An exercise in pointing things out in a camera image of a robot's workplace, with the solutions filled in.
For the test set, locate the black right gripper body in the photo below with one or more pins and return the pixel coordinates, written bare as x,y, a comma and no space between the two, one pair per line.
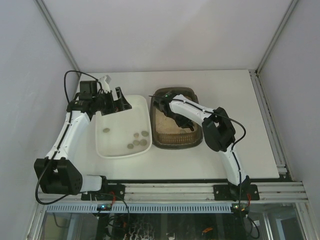
182,120

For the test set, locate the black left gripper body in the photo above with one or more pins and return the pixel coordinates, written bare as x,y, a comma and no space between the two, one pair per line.
110,103

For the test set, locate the brown translucent litter box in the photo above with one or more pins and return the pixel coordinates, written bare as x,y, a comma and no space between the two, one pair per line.
174,141

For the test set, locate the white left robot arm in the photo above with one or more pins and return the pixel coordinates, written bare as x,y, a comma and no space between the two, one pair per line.
57,172

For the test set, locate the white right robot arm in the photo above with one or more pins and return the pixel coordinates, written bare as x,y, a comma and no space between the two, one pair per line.
221,134

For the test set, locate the white plastic waste tray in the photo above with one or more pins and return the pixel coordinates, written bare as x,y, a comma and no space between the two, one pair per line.
123,125

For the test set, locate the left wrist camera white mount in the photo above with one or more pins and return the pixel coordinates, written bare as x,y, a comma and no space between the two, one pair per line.
105,80

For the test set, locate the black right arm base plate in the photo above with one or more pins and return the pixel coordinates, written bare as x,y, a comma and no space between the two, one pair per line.
227,192

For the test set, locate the right side aluminium rail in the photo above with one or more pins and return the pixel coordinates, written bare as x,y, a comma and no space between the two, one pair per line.
274,140

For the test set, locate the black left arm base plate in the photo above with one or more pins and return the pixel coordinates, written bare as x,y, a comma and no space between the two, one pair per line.
108,193

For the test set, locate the left aluminium corner post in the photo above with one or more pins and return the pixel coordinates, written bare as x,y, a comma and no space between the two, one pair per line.
43,9

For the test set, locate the aluminium corner post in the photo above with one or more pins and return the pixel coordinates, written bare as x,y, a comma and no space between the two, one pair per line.
43,9
283,23

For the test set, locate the slotted grey cable duct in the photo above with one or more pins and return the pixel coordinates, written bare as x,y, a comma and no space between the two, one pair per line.
141,208

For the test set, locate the aluminium front frame rail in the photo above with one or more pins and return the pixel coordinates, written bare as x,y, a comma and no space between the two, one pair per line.
269,192

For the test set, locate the right aluminium corner post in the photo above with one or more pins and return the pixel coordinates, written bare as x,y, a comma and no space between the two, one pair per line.
283,23

